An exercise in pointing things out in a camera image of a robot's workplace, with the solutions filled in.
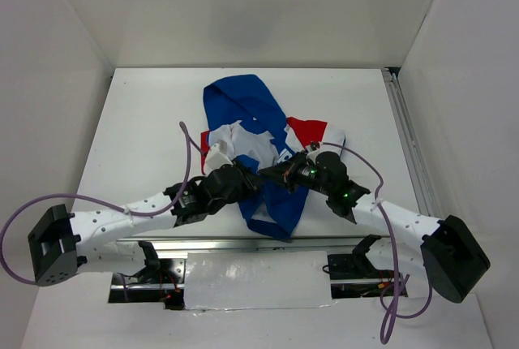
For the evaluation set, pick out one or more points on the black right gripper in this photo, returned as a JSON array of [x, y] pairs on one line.
[[286, 173]]

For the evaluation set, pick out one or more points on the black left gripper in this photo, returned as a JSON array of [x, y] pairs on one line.
[[247, 187]]

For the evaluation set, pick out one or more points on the blue white red jacket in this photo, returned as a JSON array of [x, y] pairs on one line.
[[242, 113]]

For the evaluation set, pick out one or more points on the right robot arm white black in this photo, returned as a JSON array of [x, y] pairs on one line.
[[443, 252]]

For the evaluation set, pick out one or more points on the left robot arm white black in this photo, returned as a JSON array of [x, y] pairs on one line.
[[63, 243]]

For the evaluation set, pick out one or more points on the white foil covered panel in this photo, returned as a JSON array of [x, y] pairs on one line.
[[256, 280]]

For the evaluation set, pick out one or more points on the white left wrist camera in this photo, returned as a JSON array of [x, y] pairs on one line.
[[216, 157]]

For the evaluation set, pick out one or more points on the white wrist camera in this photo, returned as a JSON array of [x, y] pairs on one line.
[[216, 157], [313, 150]]

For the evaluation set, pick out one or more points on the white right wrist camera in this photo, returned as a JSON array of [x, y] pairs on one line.
[[313, 150]]

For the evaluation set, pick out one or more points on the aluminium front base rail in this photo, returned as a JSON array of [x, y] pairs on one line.
[[221, 244]]

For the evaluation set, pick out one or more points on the aluminium side rail frame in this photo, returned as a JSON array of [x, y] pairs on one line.
[[413, 154]]

